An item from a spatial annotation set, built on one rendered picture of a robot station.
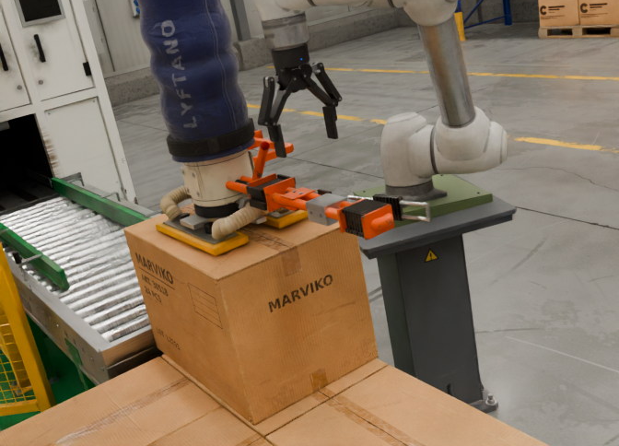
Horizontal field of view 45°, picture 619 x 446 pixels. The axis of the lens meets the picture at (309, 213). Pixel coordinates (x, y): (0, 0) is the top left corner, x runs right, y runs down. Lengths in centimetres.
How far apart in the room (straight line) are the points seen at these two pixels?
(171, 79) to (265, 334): 65
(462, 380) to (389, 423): 91
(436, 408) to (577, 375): 116
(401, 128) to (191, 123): 77
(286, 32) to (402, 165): 97
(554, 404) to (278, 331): 124
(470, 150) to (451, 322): 61
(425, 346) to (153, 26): 138
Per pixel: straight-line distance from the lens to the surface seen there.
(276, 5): 149
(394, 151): 237
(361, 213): 145
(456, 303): 255
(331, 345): 194
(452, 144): 228
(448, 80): 215
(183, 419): 200
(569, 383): 288
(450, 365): 264
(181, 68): 184
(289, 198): 165
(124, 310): 276
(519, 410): 275
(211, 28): 183
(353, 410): 187
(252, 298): 177
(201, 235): 191
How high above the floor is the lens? 159
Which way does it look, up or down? 19 degrees down
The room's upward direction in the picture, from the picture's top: 11 degrees counter-clockwise
